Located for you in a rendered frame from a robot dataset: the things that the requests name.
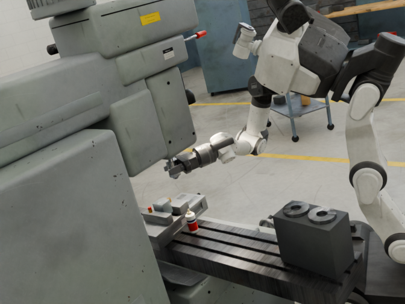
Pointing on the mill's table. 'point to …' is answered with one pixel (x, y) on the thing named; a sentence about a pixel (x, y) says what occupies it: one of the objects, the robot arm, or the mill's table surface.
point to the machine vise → (172, 221)
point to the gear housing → (151, 59)
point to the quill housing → (172, 110)
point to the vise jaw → (179, 206)
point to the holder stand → (314, 237)
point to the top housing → (121, 26)
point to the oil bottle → (191, 222)
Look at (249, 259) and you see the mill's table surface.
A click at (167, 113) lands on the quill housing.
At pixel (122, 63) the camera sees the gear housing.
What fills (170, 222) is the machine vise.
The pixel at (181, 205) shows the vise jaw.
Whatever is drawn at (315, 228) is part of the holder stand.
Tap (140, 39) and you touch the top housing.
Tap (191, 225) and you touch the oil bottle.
